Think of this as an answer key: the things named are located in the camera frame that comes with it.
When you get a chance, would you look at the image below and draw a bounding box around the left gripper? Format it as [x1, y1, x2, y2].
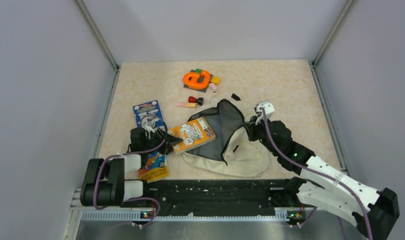
[143, 127, 183, 155]

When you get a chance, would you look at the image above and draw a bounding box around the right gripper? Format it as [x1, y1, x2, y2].
[243, 113, 280, 157]

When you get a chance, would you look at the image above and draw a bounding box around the orange book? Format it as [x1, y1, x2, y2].
[168, 116, 216, 154]

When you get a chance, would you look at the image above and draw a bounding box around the blue book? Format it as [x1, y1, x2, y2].
[132, 100, 166, 133]

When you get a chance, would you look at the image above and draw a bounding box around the cream canvas backpack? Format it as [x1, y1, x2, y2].
[181, 98, 271, 178]

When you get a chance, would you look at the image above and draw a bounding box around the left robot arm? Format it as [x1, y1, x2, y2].
[80, 127, 183, 210]

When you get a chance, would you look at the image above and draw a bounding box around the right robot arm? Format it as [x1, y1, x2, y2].
[244, 120, 400, 240]

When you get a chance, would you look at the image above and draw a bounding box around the yellow treehouse book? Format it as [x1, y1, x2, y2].
[138, 152, 170, 183]

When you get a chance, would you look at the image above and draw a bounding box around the red black stamp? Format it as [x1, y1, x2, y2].
[188, 96, 205, 106]

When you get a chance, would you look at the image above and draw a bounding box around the pink white eraser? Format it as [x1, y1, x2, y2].
[208, 82, 218, 94]

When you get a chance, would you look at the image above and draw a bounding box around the orange plastic toy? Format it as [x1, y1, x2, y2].
[182, 70, 212, 83]

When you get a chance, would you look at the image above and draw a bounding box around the yellow toy block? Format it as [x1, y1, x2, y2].
[211, 76, 221, 85]

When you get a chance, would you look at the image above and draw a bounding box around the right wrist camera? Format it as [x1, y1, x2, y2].
[255, 100, 275, 125]

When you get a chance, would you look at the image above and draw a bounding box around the grey toy base plate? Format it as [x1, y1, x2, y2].
[183, 81, 209, 93]

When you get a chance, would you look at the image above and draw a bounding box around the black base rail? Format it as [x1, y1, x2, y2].
[119, 178, 352, 220]

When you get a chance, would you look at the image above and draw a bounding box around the aluminium frame rail right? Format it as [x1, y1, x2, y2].
[309, 0, 357, 177]

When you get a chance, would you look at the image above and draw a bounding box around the aluminium frame rail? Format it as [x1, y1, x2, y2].
[61, 0, 121, 240]
[309, 0, 357, 177]

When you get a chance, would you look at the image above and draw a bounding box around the aluminium frame rail left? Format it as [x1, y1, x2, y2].
[61, 0, 121, 240]

